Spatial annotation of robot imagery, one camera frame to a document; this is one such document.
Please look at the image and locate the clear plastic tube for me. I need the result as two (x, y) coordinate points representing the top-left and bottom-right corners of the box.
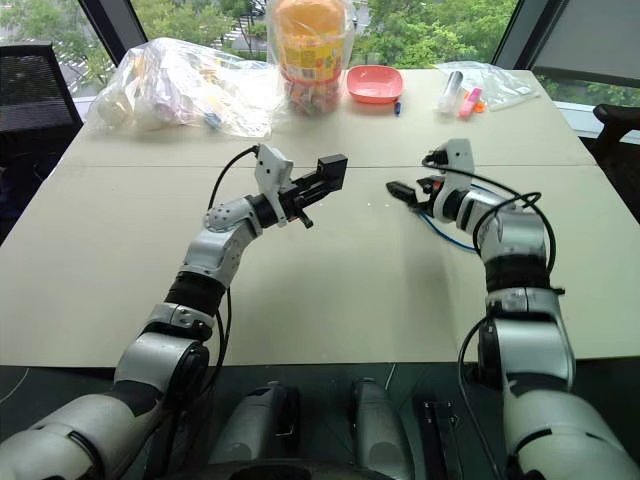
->
(438, 70), (465, 115)

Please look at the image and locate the dark window frame post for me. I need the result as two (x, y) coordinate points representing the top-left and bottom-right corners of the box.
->
(77, 0), (150, 69)

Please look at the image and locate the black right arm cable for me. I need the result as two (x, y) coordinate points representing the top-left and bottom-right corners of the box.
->
(421, 149), (567, 480)

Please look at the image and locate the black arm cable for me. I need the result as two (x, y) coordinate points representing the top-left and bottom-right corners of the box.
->
(421, 149), (567, 480)
(172, 143), (262, 426)

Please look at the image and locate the blue Ethernet cable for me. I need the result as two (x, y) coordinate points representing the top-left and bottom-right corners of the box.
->
(412, 209), (482, 255)

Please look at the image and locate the clear jar of sweets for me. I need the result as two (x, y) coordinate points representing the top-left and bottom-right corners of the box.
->
(268, 0), (357, 117)

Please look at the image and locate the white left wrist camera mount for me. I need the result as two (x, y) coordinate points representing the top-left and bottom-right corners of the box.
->
(253, 143), (295, 229)

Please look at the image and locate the black mesh office chair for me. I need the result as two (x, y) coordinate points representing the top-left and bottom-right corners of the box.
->
(0, 41), (84, 171)

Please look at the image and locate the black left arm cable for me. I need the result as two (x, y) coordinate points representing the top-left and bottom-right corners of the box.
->
(172, 143), (262, 426)

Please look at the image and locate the clear plastic bag of items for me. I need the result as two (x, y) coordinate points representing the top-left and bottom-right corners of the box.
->
(88, 36), (282, 140)

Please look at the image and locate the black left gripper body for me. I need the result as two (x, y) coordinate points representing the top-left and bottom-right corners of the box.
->
(277, 182), (315, 230)

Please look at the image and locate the grey window blind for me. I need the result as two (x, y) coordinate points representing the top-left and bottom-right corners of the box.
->
(530, 0), (640, 85)

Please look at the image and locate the dark wooden chair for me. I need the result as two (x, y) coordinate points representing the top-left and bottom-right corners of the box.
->
(583, 103), (640, 211)

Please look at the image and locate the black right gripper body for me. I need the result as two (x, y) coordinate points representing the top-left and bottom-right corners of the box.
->
(413, 174), (445, 213)

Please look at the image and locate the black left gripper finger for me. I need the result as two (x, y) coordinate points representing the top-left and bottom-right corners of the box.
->
(301, 184), (346, 206)
(290, 168), (326, 191)

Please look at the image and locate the pink plastic bowl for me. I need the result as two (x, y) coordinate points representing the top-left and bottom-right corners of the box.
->
(346, 64), (405, 106)

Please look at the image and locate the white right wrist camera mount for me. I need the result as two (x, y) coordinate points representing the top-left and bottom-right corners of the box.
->
(435, 138), (475, 197)

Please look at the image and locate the clear flat zip bag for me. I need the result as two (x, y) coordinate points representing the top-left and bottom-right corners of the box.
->
(433, 60), (540, 112)

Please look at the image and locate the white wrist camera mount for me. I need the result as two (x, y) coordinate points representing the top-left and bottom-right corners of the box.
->
(435, 138), (475, 197)
(253, 143), (295, 229)

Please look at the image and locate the grey rounded robot leg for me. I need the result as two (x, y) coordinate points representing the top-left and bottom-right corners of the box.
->
(348, 376), (413, 480)
(208, 379), (302, 467)

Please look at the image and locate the pink highlighter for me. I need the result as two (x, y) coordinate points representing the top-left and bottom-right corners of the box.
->
(458, 86), (482, 120)

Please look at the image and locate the black flat bar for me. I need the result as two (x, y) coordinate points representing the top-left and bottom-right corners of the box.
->
(412, 395), (464, 480)

